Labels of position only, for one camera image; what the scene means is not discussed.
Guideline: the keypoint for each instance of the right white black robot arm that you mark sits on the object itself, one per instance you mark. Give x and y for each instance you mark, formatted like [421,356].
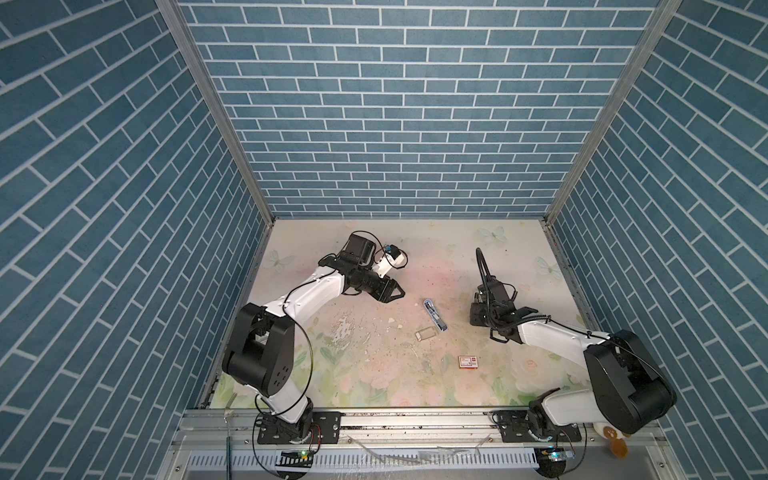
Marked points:
[627,388]

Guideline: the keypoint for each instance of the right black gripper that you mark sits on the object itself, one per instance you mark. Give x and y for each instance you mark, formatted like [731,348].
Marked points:
[474,307]

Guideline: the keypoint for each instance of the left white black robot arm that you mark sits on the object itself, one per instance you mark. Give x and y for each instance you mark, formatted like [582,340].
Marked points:
[260,349]

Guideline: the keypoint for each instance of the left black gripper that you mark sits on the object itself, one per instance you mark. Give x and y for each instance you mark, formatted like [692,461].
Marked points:
[384,288]

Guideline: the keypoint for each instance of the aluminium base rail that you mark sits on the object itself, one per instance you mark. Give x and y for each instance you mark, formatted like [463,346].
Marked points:
[401,427]

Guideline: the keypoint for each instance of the white slotted cable duct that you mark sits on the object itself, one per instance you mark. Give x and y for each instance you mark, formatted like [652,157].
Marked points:
[357,460]

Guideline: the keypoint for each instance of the plush toy animal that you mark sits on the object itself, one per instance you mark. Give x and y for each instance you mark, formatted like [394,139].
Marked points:
[616,438]

